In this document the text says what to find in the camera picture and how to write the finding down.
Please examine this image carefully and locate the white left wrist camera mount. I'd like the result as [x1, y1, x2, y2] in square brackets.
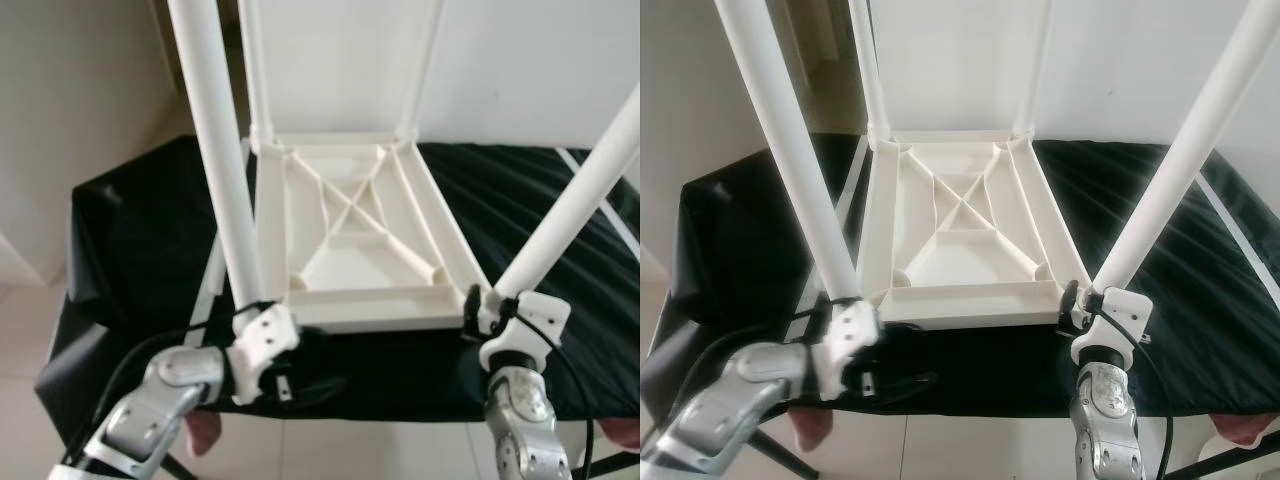
[225, 303, 301, 406]
[810, 298, 883, 401]

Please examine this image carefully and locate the beige door frame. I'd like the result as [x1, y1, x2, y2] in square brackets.
[795, 0, 851, 76]

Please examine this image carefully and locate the black tablecloth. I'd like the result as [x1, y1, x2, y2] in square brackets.
[642, 132, 1280, 446]
[35, 135, 641, 451]

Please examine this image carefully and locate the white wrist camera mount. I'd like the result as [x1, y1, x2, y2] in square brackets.
[810, 298, 883, 401]
[478, 292, 571, 373]
[225, 303, 301, 406]
[1070, 287, 1154, 367]

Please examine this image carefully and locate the white fabric strip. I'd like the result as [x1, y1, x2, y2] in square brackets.
[558, 148, 641, 256]
[1195, 150, 1280, 286]
[833, 135, 873, 236]
[185, 138, 253, 333]

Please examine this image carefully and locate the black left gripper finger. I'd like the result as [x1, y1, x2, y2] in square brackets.
[288, 375, 348, 403]
[875, 369, 939, 399]

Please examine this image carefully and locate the white plastic table leg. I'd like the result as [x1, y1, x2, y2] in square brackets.
[1090, 0, 1280, 296]
[238, 0, 277, 151]
[713, 0, 863, 303]
[492, 85, 641, 301]
[848, 0, 893, 146]
[1012, 0, 1057, 141]
[397, 0, 447, 141]
[167, 0, 267, 309]

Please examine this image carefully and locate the pink cloth piece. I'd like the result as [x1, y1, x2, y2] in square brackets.
[793, 406, 835, 453]
[600, 417, 641, 451]
[1208, 410, 1280, 448]
[188, 412, 223, 458]

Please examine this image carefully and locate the white plastic table top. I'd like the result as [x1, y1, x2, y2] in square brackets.
[245, 130, 491, 334]
[855, 128, 1091, 331]

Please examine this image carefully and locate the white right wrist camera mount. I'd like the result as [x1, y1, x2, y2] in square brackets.
[478, 292, 571, 373]
[1070, 287, 1154, 367]

